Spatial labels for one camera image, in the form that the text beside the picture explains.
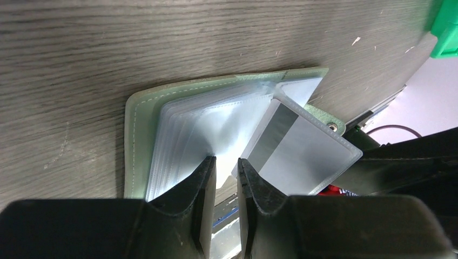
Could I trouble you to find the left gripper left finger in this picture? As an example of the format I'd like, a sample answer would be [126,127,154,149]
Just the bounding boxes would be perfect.
[1,156,216,258]

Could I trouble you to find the aluminium rail frame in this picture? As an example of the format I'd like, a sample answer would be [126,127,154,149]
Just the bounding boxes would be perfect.
[210,218,241,259]

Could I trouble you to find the red striped cloth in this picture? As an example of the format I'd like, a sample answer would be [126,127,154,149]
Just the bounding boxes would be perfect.
[318,185,357,196]

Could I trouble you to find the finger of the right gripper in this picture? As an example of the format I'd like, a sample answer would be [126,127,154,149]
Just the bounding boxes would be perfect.
[332,128,457,216]

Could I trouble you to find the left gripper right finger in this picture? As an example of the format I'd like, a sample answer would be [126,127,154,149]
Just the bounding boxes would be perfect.
[237,159,457,258]

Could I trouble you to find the white magnetic stripe card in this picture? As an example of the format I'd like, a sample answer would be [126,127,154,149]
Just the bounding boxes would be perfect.
[240,98,362,195]

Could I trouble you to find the green bin with gold card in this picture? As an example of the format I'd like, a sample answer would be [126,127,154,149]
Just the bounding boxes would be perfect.
[430,0,457,59]

